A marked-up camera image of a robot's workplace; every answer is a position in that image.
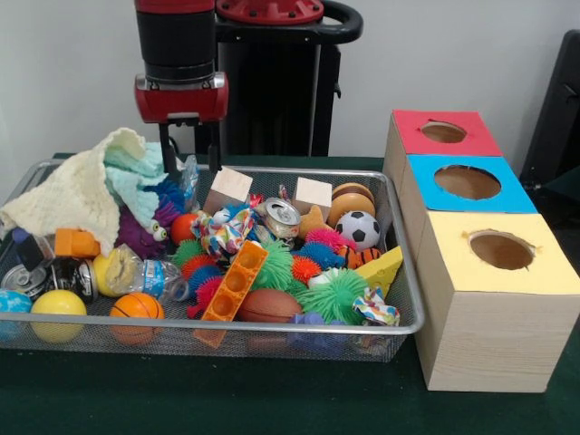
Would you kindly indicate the light blue waffle cloth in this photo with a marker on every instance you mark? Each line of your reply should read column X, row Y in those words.
column 131, row 170

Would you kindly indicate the dark green tablecloth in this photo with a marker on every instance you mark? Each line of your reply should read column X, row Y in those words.
column 272, row 399

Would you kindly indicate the small soccer ball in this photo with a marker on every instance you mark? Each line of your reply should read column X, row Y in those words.
column 358, row 229

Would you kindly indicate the black monitor on stand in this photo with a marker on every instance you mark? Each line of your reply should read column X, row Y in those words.
column 557, row 127

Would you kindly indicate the silver mesh bin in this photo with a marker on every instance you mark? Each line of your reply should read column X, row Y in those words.
column 272, row 349

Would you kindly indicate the small orange basketball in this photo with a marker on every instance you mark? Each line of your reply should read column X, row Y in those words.
column 136, row 308

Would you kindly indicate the toy hamburger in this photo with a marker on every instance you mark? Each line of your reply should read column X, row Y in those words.
column 351, row 199

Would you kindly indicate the wooden box with three holes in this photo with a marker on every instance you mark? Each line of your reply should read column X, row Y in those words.
column 489, row 340

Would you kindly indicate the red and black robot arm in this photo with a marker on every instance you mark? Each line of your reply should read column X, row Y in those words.
column 176, row 41

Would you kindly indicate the cream waffle cloth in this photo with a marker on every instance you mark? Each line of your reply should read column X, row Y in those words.
column 63, row 199

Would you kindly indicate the clear water bottle blue label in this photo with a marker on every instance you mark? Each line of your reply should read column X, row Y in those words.
column 149, row 274

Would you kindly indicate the yellow ball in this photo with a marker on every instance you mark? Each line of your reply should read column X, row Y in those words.
column 59, row 308

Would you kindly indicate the green spiky ball with eyes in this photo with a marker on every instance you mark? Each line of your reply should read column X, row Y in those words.
column 333, row 296

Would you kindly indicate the large wooden block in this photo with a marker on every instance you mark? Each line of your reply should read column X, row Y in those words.
column 229, row 186

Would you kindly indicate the orange plastic block with holes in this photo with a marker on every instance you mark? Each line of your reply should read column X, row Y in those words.
column 233, row 281

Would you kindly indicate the small wooden block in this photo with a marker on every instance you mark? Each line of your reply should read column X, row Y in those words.
column 312, row 192

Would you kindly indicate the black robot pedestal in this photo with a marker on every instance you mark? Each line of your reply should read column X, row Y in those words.
column 281, row 99

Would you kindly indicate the crushed silver can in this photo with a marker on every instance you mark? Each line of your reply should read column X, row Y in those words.
column 282, row 217

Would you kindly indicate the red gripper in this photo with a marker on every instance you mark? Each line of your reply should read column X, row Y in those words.
column 181, row 104

